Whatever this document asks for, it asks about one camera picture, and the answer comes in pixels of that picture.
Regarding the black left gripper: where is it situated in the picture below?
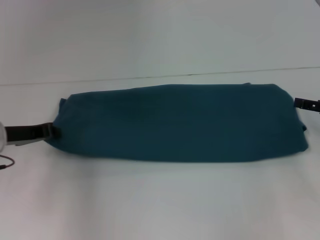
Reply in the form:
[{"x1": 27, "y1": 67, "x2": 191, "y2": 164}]
[{"x1": 4, "y1": 121, "x2": 62, "y2": 147}]

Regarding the teal t-shirt with FREE print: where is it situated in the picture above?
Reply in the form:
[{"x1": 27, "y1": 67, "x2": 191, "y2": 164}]
[{"x1": 46, "y1": 82, "x2": 309, "y2": 163}]

